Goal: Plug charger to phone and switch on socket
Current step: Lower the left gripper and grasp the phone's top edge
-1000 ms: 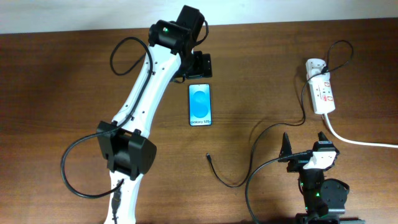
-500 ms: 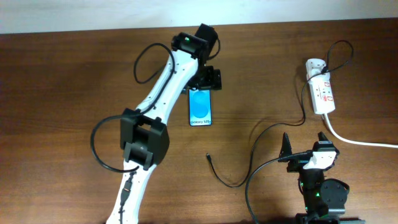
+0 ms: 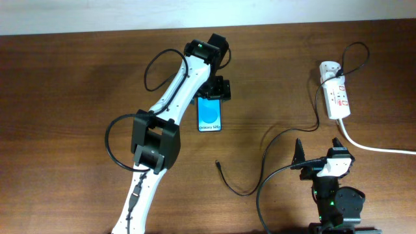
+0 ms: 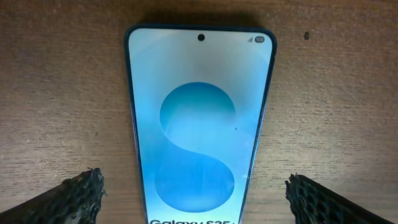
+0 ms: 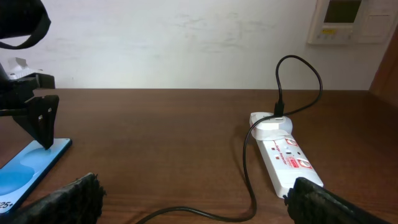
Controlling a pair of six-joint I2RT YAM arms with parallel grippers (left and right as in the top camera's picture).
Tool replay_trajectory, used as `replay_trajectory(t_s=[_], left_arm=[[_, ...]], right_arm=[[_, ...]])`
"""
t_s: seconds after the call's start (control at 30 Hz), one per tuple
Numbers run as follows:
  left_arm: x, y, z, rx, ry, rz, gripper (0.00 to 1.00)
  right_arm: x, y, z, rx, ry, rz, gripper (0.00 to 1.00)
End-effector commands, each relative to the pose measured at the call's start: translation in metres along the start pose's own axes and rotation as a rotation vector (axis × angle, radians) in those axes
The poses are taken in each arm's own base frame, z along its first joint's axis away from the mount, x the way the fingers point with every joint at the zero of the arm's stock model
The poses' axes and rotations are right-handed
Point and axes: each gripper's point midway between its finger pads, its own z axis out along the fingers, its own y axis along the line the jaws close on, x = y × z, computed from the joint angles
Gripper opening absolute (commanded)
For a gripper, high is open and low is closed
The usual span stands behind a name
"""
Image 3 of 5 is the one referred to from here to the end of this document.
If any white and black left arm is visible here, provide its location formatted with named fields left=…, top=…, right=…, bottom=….
left=105, top=34, right=231, bottom=233

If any white charger plug adapter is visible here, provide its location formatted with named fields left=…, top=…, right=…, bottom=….
left=319, top=61, right=345, bottom=84

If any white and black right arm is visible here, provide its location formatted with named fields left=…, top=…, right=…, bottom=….
left=291, top=138, right=382, bottom=234

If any white power strip cord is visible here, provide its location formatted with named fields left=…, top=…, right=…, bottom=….
left=337, top=118, right=416, bottom=155

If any white power strip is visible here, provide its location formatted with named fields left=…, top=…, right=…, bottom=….
left=322, top=76, right=351, bottom=120

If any blue Galaxy smartphone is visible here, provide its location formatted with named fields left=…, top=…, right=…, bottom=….
left=197, top=97, right=222, bottom=132

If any black charger cable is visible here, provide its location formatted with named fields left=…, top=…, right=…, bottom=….
left=214, top=41, right=371, bottom=197

